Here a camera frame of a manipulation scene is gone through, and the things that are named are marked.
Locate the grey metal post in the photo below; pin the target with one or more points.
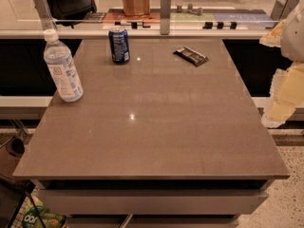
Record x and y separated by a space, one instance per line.
282 8
44 14
165 17

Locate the black bin edge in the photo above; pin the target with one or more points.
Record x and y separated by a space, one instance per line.
12 195

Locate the green snack bag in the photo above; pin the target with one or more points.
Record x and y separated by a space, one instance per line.
36 215

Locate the grey metal post left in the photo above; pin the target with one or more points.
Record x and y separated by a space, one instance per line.
44 14

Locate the black office chair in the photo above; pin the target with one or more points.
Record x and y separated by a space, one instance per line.
71 11

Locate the grey metal post right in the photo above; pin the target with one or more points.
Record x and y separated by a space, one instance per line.
282 8

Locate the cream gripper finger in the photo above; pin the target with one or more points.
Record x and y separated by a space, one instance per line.
286 94
272 38

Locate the clear blue-label plastic bottle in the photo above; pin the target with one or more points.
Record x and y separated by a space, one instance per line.
62 68

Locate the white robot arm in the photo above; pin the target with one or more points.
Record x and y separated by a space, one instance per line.
292 37

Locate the grey metal post centre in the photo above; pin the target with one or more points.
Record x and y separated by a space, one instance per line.
165 17

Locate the black rxbar chocolate bar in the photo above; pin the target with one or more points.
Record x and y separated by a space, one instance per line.
191 56

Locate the blue soda can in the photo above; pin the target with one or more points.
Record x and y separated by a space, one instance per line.
118 39

